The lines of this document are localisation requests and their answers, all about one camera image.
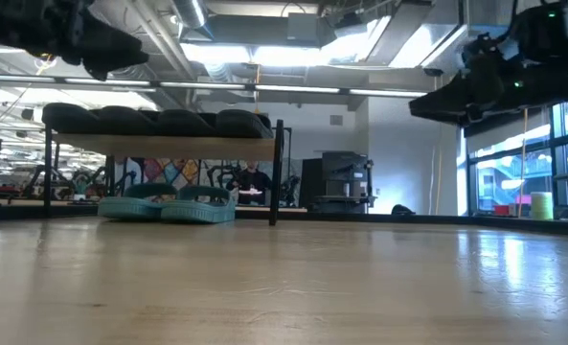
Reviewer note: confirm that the person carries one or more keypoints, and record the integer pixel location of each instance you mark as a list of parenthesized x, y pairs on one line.
[(252, 179)]

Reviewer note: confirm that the yellow-green roll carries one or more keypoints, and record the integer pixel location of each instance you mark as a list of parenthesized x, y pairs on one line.
[(542, 206)]

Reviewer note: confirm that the black aluminium rig frame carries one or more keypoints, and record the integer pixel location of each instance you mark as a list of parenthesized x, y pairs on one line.
[(456, 219)]

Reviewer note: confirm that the teal slide sandal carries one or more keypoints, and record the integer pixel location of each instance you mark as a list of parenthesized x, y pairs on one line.
[(130, 208), (197, 212)]

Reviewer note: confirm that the wooden shelf black frame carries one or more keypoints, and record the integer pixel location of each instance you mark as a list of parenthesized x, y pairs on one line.
[(168, 147)]

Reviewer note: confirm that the silver round air duct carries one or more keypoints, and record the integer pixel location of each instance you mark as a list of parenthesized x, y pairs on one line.
[(192, 12)]

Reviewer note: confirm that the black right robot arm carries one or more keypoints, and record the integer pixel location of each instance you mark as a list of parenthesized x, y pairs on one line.
[(552, 29)]

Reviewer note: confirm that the black equipment cabinet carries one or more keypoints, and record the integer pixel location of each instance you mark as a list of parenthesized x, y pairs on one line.
[(341, 167)]

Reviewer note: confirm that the white flat object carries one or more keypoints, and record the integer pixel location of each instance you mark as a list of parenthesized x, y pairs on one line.
[(250, 192)]

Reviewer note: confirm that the colourful wall mural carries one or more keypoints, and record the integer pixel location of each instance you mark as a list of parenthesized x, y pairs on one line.
[(168, 172)]

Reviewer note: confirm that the long ceiling light rail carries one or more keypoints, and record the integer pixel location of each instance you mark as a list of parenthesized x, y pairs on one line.
[(384, 92)]

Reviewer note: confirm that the large glass window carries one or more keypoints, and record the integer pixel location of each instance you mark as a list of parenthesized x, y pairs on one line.
[(504, 177)]

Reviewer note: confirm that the silver rectangular air duct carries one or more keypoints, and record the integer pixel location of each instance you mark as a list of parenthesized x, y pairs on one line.
[(408, 33)]

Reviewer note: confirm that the black ceiling camera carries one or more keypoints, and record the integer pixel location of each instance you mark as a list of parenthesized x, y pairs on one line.
[(433, 72)]

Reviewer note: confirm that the grey wall vent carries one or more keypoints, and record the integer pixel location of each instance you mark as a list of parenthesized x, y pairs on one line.
[(336, 120)]

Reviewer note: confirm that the grey ceiling unit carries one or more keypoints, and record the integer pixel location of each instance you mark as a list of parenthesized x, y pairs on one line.
[(302, 29)]

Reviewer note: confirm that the small black frame clamp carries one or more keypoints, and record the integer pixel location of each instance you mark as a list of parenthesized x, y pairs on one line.
[(402, 210)]

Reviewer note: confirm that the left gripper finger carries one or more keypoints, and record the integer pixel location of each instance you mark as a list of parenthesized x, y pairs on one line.
[(111, 45), (97, 69)]

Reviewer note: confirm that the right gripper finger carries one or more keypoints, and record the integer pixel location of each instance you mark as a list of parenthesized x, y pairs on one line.
[(453, 120), (451, 98)]

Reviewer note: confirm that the small red box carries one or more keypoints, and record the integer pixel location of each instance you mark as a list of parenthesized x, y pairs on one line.
[(504, 211)]

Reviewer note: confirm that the small pink box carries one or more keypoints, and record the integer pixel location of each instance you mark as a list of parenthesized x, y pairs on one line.
[(524, 200)]

